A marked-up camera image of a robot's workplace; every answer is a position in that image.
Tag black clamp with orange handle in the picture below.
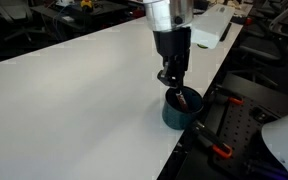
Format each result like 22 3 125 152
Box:
190 120 234 160
210 84 245 106

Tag black mesh office chair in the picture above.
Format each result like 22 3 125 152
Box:
0 0 47 44

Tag yellow tool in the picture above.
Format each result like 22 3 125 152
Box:
80 0 94 9

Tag white rectangular box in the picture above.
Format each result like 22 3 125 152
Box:
191 3 236 50

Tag red Expo marker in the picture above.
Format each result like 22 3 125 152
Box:
174 85 189 113

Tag black flat bar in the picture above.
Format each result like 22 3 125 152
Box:
219 21 233 43

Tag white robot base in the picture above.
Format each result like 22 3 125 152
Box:
261 107 288 180

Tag cluttered dark desk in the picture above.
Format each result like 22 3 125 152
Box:
30 0 132 34

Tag small black block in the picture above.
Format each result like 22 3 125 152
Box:
250 105 279 123

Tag black frame with orange clamps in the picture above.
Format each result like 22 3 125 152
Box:
212 94 288 180

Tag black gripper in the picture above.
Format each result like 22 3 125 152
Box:
152 26 192 90

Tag dark green mug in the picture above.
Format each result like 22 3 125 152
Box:
161 85 205 131

